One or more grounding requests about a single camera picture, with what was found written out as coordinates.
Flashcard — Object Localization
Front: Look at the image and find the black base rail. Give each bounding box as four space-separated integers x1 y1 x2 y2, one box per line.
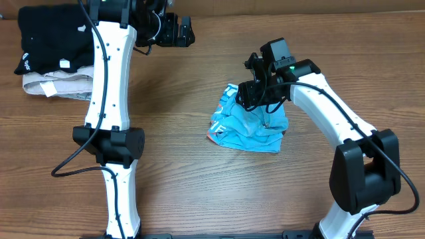
79 229 375 239

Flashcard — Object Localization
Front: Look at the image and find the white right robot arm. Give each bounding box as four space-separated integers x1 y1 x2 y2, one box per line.
236 38 401 238

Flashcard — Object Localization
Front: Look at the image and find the beige folded garment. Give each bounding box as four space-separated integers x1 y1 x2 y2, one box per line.
23 66 94 97

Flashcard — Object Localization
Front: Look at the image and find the black folded garment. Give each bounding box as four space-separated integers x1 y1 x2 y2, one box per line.
14 4 94 75

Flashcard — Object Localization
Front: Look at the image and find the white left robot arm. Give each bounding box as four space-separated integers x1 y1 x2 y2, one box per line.
72 0 195 238

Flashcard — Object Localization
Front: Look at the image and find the light blue t-shirt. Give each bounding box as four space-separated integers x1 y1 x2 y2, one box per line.
207 84 289 153

